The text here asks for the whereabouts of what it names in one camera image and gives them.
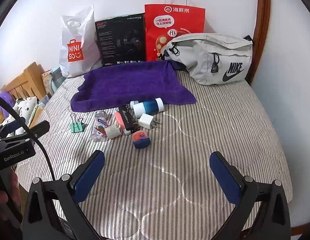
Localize white plastic shopping bag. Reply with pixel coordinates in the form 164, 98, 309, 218
59, 4, 103, 78

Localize green binder clip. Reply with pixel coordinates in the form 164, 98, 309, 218
70, 113, 86, 133

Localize wooden headboard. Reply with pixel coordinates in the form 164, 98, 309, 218
0, 61, 46, 100

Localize grey drawstring bag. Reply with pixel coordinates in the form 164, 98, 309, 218
163, 33, 253, 87

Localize blue and white bottle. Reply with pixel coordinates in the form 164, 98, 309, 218
133, 97, 165, 118

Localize white charger plug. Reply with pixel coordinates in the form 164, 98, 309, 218
138, 113, 160, 131

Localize small white box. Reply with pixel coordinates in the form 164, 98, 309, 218
105, 125, 123, 140

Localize red paper bag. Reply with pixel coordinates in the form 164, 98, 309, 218
144, 0, 206, 62

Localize pink tube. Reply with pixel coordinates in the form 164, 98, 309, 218
114, 110, 130, 135

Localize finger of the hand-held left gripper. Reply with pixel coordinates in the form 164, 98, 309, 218
0, 121, 28, 137
27, 120, 50, 138

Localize striped quilt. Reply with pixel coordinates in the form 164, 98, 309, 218
15, 62, 293, 240

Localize clear printed bottle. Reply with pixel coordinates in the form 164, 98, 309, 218
92, 110, 111, 142

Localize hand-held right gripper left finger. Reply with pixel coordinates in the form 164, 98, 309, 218
21, 151, 106, 240

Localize purple towel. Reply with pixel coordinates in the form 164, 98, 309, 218
70, 60, 197, 113

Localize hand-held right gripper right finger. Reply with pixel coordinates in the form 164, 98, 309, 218
209, 151, 292, 240

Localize floral pillow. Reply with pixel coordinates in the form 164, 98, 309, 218
6, 96, 41, 128

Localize brown wooden bed frame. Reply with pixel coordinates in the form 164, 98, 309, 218
246, 0, 272, 84

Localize black product box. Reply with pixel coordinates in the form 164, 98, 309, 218
95, 13, 147, 67

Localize purple plush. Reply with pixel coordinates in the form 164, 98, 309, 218
0, 90, 11, 120

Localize black cable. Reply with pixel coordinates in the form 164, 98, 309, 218
0, 94, 56, 182

